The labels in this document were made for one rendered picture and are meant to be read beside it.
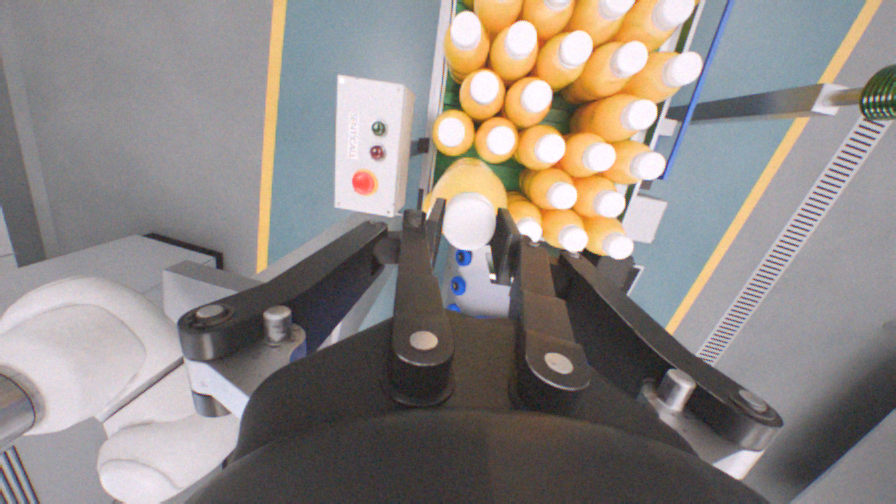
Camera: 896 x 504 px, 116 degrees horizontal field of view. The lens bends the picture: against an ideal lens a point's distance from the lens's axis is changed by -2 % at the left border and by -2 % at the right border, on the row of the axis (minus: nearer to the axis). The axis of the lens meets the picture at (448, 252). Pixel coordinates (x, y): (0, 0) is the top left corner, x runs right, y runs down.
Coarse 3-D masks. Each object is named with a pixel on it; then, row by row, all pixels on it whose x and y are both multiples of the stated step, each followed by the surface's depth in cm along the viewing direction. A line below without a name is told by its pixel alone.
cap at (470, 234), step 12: (456, 204) 21; (468, 204) 21; (480, 204) 21; (444, 216) 21; (456, 216) 21; (468, 216) 21; (480, 216) 21; (492, 216) 21; (444, 228) 21; (456, 228) 21; (468, 228) 21; (480, 228) 21; (492, 228) 21; (456, 240) 22; (468, 240) 22; (480, 240) 21
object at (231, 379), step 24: (264, 312) 7; (288, 312) 7; (264, 336) 7; (288, 336) 7; (192, 360) 6; (216, 360) 6; (240, 360) 6; (264, 360) 6; (288, 360) 7; (192, 384) 6; (216, 384) 6; (240, 384) 6; (240, 408) 6
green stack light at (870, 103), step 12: (888, 72) 32; (876, 84) 33; (888, 84) 32; (864, 96) 34; (876, 96) 33; (888, 96) 32; (864, 108) 34; (876, 108) 33; (888, 108) 32; (876, 120) 35; (888, 120) 34
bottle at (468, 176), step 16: (464, 160) 34; (480, 160) 39; (448, 176) 26; (464, 176) 24; (480, 176) 25; (496, 176) 27; (432, 192) 28; (448, 192) 24; (464, 192) 23; (480, 192) 23; (496, 192) 24; (496, 208) 24
